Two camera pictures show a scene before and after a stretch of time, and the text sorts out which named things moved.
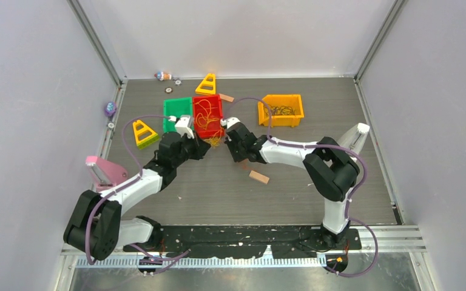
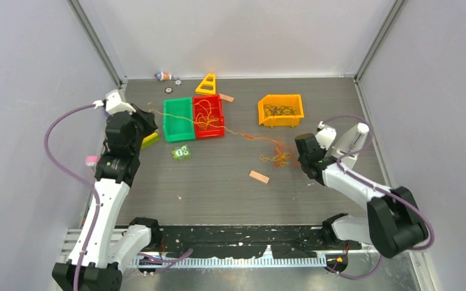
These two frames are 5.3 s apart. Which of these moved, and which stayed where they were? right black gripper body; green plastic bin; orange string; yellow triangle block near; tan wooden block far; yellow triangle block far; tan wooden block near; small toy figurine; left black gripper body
Moved: orange string; right black gripper body; left black gripper body
Stayed: small toy figurine; yellow triangle block far; yellow triangle block near; tan wooden block near; tan wooden block far; green plastic bin
